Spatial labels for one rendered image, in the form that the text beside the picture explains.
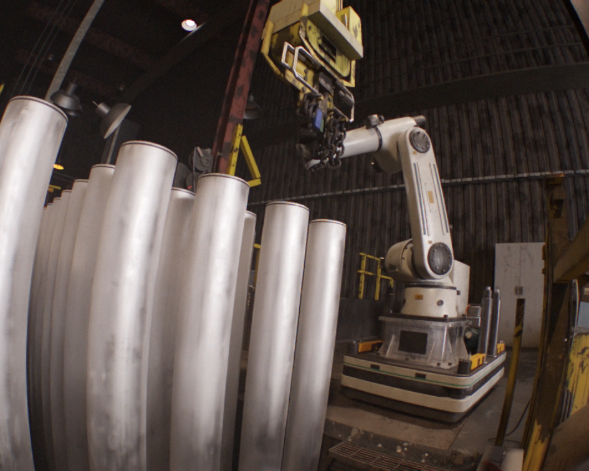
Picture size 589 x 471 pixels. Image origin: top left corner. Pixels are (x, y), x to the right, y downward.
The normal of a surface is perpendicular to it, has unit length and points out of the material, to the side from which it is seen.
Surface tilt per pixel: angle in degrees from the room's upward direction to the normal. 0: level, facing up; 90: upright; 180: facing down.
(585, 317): 94
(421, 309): 70
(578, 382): 90
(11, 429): 90
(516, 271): 90
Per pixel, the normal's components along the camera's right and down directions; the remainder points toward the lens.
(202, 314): 0.18, -0.15
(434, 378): -0.72, -0.20
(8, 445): 0.90, 0.02
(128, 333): 0.72, -0.04
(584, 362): -0.31, -0.20
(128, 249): 0.47, -0.10
